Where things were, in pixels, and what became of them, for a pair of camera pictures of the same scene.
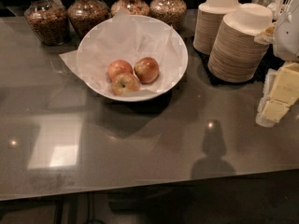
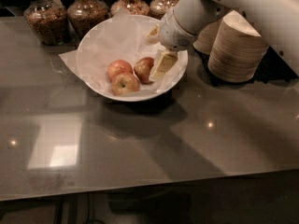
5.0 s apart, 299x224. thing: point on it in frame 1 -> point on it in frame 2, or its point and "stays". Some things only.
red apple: [147, 70] stays
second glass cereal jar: [87, 10] stays
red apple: [119, 67] stays
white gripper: [288, 39] -> [172, 35]
